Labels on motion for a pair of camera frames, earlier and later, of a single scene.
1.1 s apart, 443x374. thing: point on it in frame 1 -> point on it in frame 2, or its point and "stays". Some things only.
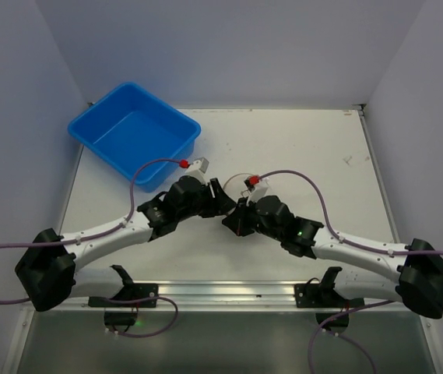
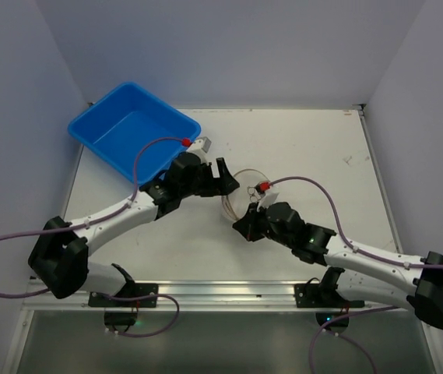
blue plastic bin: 129,127 stays
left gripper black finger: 214,199 -> 226,182
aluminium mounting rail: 230,296 stays
